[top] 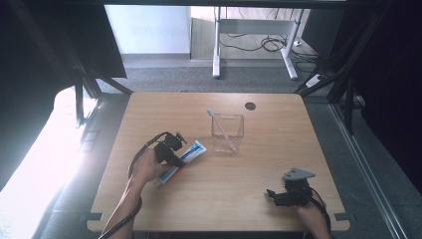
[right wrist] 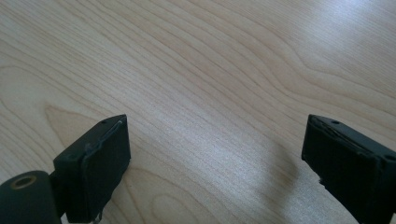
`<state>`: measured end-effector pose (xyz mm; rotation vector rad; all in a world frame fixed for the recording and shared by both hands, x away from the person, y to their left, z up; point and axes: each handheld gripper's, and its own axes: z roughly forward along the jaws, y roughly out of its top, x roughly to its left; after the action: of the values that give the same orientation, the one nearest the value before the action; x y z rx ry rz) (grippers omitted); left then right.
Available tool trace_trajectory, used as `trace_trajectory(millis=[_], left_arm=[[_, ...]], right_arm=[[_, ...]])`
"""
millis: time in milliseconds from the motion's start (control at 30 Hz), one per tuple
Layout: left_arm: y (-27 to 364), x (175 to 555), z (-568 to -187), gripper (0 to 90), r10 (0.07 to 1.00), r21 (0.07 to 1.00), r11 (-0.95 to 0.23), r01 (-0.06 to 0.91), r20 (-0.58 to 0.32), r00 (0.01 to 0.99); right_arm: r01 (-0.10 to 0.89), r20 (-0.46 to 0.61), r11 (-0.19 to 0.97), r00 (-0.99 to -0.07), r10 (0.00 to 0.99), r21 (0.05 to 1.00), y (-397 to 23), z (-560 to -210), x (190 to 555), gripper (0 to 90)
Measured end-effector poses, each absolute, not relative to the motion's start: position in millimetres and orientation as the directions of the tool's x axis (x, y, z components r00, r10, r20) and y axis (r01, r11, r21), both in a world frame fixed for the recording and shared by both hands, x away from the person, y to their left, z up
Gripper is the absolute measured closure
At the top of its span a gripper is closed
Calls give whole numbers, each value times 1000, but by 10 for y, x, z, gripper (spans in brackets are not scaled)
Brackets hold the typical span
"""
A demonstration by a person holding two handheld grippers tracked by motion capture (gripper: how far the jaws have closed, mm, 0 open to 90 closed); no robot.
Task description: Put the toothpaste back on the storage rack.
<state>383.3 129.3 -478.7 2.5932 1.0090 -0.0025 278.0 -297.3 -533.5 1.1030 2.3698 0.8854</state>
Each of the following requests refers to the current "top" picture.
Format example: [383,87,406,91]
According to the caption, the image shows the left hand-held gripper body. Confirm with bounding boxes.
[153,131,188,166]

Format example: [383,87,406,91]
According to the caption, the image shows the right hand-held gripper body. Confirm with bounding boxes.
[278,167,317,208]

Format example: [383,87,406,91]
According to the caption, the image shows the white and blue toothpaste tube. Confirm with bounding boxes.
[154,139,208,187]

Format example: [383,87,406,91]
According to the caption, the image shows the pink toothbrush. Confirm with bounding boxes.
[207,109,239,153]

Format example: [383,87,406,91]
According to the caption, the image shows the clear plastic cup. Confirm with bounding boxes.
[210,113,246,154]

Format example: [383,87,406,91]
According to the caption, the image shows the person's right hand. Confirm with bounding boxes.
[294,202,329,230]

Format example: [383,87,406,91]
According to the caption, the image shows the person's left hand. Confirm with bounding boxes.
[131,147,173,184]

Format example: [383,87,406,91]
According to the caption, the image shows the white power strip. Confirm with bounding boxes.
[305,74,324,89]

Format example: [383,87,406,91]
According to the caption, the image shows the dark curtain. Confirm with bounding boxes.
[300,0,422,195]
[0,0,127,192]

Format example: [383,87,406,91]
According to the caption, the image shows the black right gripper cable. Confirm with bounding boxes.
[310,187,333,238]

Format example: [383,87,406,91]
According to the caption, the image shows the black metal frame strut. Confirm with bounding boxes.
[63,46,134,127]
[293,6,389,135]

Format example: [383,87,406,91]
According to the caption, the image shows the black floor cables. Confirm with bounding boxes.
[218,8,321,73]

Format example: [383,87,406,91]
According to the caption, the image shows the white metal desk frame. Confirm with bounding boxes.
[212,5,306,81]

